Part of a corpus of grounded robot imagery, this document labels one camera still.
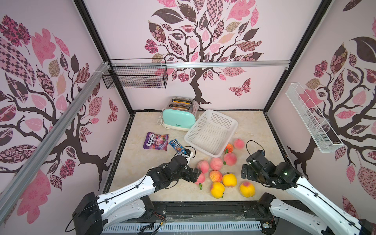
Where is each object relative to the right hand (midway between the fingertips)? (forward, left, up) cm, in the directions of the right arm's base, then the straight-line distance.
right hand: (250, 176), depth 72 cm
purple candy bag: (+29, +55, -10) cm, 63 cm away
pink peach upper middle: (+10, +15, -6) cm, 19 cm away
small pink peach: (+24, -2, -8) cm, 26 cm away
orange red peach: (+21, +6, -9) cm, 23 cm away
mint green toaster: (+43, +37, +3) cm, 56 cm away
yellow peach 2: (+1, +9, -8) cm, 12 cm away
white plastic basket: (+38, +14, -13) cm, 42 cm away
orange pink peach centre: (+3, +16, -7) cm, 18 cm away
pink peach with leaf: (+1, +25, -7) cm, 26 cm away
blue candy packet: (+25, +40, -12) cm, 49 cm away
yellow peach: (-4, 0, -8) cm, 9 cm away
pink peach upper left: (+9, +23, -7) cm, 26 cm away
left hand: (+4, +29, -3) cm, 30 cm away
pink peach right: (+14, +6, -8) cm, 17 cm away
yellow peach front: (-4, +16, -8) cm, 19 cm away
